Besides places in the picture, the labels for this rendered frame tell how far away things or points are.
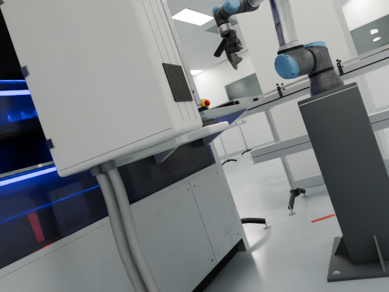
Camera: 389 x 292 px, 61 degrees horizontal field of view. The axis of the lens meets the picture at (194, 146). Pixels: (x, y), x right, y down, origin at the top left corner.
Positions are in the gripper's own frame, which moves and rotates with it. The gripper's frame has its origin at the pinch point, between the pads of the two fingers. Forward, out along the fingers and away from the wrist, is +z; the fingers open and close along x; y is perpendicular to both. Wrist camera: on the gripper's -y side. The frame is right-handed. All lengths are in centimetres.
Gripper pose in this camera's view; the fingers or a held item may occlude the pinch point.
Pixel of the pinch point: (234, 68)
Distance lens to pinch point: 195.0
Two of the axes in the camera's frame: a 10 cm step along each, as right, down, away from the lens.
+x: 5.0, -1.8, 8.4
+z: 3.3, 9.5, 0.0
